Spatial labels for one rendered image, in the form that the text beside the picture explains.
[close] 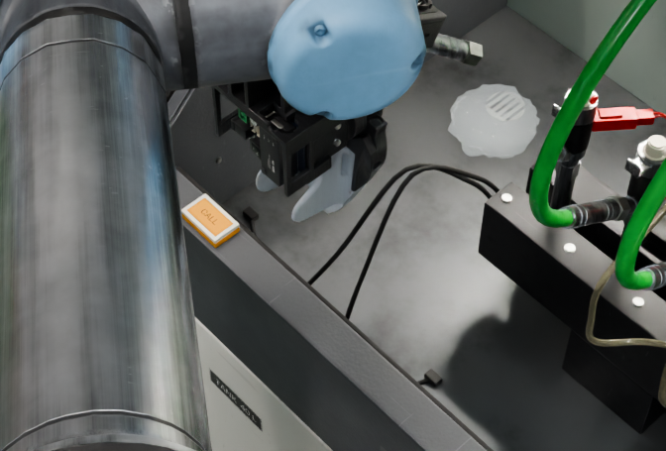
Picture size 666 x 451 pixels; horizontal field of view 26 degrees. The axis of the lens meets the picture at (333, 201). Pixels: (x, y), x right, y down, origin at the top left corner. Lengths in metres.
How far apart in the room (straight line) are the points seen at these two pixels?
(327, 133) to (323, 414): 0.51
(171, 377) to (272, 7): 0.25
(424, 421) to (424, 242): 0.30
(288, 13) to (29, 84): 0.13
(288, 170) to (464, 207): 0.66
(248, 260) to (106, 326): 0.85
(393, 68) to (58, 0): 0.16
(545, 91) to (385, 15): 0.99
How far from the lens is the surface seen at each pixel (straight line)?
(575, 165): 1.30
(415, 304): 1.45
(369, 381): 1.26
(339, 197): 0.98
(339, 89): 0.68
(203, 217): 1.35
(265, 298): 1.31
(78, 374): 0.47
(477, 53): 1.25
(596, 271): 1.31
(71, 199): 0.54
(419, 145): 1.58
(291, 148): 0.87
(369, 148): 0.92
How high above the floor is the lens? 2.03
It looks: 52 degrees down
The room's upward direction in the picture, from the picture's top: straight up
